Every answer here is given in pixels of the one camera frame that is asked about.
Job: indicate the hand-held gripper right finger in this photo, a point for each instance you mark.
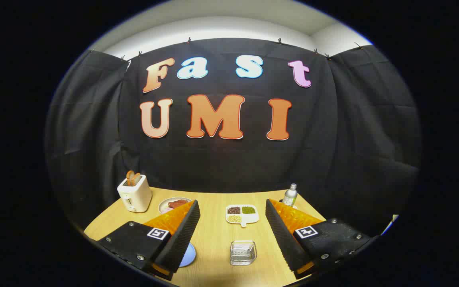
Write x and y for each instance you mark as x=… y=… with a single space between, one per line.
x=283 y=235

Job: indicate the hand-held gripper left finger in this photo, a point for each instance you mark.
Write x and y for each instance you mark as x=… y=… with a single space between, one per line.
x=181 y=235

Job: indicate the blue round plate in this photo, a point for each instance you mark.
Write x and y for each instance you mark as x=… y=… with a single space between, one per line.
x=189 y=255

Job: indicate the pink ham slices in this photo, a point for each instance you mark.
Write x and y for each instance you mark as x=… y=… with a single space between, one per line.
x=167 y=209

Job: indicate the brown meat steak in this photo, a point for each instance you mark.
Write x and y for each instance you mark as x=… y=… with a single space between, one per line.
x=177 y=203

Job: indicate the grey oval plate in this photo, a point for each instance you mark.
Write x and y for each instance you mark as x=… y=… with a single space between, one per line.
x=164 y=204

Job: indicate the white divided dish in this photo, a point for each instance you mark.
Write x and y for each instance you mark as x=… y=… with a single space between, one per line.
x=249 y=217

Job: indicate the silver bottle with green label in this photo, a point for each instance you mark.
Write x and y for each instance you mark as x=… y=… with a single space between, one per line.
x=289 y=196

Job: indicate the heap of green beans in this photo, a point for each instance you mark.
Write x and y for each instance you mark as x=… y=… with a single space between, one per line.
x=248 y=209

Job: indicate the metal drain basket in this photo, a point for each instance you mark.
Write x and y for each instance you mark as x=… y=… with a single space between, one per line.
x=243 y=253

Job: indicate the heap of yellow soybeans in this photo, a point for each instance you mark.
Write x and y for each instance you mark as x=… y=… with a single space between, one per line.
x=235 y=219

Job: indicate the heap of dark red beans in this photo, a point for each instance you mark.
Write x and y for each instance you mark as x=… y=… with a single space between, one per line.
x=234 y=210

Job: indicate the white toaster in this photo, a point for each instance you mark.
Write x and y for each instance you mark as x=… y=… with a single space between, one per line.
x=136 y=197

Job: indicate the brown toast slice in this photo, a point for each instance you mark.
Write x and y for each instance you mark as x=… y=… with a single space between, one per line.
x=129 y=178
x=137 y=178

